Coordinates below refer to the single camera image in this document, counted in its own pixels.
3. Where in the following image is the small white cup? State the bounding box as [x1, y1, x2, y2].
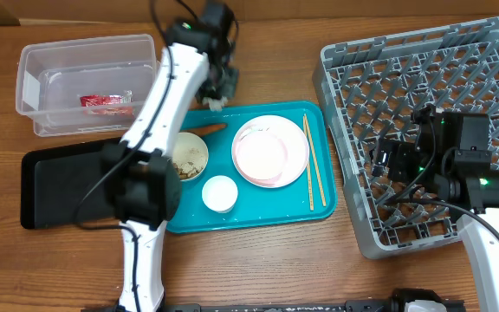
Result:
[202, 175, 238, 213]

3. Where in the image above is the red foil wrapper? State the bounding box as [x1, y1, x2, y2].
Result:
[80, 90, 133, 116]

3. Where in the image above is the white napkin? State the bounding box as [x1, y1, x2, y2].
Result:
[202, 97, 228, 112]

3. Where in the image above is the pink shallow bowl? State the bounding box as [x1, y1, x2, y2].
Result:
[232, 129, 288, 182]

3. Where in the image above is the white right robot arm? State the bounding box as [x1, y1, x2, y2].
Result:
[371, 139, 499, 311]

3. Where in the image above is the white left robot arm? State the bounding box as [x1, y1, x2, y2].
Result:
[93, 14, 239, 311]

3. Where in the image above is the grey dishwasher rack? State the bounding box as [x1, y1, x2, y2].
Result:
[313, 16, 499, 259]

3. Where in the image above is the orange carrot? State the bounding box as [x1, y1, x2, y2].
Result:
[182, 123, 227, 137]

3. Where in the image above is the cream bowl with food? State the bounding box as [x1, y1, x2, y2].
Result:
[172, 132, 209, 181]

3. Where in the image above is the light wooden chopstick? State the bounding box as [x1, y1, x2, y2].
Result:
[302, 114, 314, 211]

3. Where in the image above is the teal plastic tray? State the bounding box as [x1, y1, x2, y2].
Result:
[167, 101, 338, 233]

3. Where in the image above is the clear plastic bin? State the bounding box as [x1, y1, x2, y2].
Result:
[16, 34, 159, 137]

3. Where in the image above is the black rectangular tray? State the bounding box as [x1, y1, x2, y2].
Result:
[20, 138, 120, 230]

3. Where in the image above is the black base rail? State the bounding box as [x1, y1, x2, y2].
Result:
[80, 288, 467, 312]

